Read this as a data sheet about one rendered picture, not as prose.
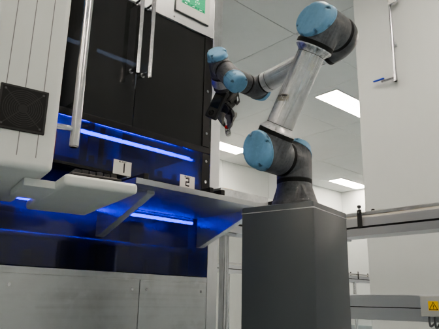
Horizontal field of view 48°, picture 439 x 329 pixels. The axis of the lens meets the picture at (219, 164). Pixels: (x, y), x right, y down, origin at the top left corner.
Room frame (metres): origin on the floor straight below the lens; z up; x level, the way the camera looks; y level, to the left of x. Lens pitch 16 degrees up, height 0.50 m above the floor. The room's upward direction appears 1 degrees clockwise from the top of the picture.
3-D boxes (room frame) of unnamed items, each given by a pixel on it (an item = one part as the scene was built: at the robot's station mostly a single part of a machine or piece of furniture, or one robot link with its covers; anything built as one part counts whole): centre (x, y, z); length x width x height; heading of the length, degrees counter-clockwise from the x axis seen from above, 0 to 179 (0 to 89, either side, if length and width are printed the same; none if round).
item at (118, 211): (1.78, 0.34, 0.80); 0.34 x 0.03 x 0.13; 42
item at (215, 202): (1.96, 0.16, 0.87); 0.70 x 0.48 x 0.02; 132
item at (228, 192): (2.04, 0.01, 0.90); 0.34 x 0.26 x 0.04; 41
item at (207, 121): (2.26, 0.07, 1.40); 0.05 x 0.01 x 0.80; 132
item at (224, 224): (2.12, -0.03, 0.80); 0.34 x 0.03 x 0.13; 42
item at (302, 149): (1.58, -0.24, 0.96); 0.13 x 0.12 x 0.14; 135
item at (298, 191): (1.59, -0.25, 0.84); 0.15 x 0.15 x 0.10
